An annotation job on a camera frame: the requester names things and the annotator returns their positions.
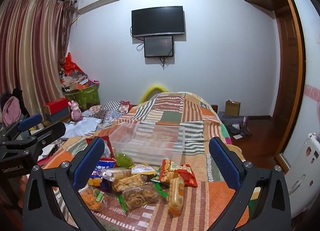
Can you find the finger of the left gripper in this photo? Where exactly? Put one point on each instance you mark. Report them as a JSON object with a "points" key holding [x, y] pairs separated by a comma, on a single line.
{"points": [[12, 131], [47, 133]]}

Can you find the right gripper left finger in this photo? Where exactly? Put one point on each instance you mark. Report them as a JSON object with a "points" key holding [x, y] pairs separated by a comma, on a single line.
{"points": [[52, 200]]}

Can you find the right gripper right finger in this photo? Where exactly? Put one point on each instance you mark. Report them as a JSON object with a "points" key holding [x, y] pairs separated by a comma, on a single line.
{"points": [[272, 211]]}

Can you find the orange fried snack bag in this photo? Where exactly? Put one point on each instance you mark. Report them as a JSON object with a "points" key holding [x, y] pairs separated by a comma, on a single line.
{"points": [[94, 198]]}

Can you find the red foil chips bag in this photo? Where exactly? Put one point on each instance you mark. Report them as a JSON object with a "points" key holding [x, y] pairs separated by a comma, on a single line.
{"points": [[108, 150]]}

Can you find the long yellow cake pack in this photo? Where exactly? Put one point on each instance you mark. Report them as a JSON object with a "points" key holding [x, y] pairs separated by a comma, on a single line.
{"points": [[176, 196]]}

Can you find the clear bag twisted crisps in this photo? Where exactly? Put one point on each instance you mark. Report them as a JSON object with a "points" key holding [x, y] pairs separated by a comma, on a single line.
{"points": [[137, 197]]}

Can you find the red biscuit snack bag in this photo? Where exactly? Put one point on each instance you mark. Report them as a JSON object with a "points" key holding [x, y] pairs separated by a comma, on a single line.
{"points": [[170, 170]]}

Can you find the clear bag puffed rice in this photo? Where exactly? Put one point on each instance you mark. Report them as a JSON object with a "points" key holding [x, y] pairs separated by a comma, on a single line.
{"points": [[128, 182]]}

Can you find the long rice cracker pack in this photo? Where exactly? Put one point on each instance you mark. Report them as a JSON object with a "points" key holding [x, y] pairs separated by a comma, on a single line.
{"points": [[113, 174]]}

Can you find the red gift box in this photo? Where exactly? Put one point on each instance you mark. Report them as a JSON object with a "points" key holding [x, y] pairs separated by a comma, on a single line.
{"points": [[55, 106]]}

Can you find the white appliance with stickers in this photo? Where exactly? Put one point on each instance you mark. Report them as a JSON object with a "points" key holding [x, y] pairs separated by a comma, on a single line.
{"points": [[302, 179]]}

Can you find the white cloth on bed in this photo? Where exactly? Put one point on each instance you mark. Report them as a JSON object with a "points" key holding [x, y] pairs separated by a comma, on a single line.
{"points": [[87, 126]]}

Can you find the pink plush toy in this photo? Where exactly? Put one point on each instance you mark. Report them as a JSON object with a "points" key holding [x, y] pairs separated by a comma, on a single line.
{"points": [[76, 114]]}

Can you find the green storage box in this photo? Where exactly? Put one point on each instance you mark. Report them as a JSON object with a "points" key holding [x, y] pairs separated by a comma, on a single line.
{"points": [[86, 97]]}

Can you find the checkered patterned pillow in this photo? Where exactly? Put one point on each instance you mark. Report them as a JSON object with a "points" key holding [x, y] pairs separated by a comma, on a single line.
{"points": [[111, 110]]}

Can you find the red plastic bag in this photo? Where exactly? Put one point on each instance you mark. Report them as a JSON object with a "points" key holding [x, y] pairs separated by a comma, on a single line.
{"points": [[69, 66]]}

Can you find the green jelly cup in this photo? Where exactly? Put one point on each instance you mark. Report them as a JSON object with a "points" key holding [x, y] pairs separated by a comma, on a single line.
{"points": [[123, 160]]}

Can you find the brown cardboard box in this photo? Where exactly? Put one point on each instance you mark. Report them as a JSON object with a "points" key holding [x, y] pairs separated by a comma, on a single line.
{"points": [[232, 108]]}

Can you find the striped red beige curtain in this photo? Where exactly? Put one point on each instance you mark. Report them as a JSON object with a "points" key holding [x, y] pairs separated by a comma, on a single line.
{"points": [[34, 40]]}

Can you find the white yellow snack packet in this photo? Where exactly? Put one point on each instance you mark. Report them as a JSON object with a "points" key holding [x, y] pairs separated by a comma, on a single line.
{"points": [[142, 169]]}

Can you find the patchwork quilt bedspread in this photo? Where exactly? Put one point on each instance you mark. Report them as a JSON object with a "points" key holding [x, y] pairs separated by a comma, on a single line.
{"points": [[202, 205]]}

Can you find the clear plastic storage bin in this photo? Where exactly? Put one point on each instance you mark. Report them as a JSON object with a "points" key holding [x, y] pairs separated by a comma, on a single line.
{"points": [[149, 143]]}

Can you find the yellow curved headboard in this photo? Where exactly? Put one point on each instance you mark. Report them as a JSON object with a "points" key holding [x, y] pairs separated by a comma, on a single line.
{"points": [[154, 88]]}

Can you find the wooden door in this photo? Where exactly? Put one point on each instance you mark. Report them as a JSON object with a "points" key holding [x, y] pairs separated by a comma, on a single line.
{"points": [[291, 75]]}

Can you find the small black wall monitor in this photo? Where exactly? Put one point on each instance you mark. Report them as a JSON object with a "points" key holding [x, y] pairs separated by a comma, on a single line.
{"points": [[158, 46]]}

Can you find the large black wall television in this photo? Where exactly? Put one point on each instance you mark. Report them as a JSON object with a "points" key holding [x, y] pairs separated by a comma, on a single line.
{"points": [[158, 21]]}

